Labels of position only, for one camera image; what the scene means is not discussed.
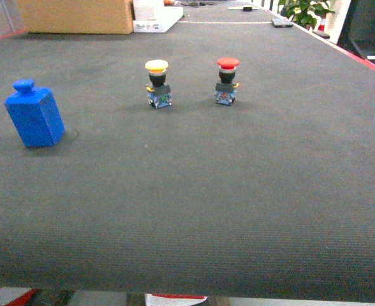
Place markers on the blue bottle-shaped plastic part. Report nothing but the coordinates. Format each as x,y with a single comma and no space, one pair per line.
35,114

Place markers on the yellow mushroom push button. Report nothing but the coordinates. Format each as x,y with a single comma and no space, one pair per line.
158,92

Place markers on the red mushroom push button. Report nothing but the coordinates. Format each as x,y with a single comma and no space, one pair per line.
226,88

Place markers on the flat white cardboard box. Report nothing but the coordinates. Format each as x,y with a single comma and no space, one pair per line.
168,18

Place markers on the small white box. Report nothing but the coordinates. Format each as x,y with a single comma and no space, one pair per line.
148,9

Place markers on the black flat device on table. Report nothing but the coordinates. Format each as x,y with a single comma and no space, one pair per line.
281,22

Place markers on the green potted plant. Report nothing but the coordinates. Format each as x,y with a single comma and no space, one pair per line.
307,14

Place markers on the large brown cardboard box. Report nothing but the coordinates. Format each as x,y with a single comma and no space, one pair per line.
77,17

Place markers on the black mesh office chair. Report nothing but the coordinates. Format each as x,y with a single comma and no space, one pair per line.
358,31

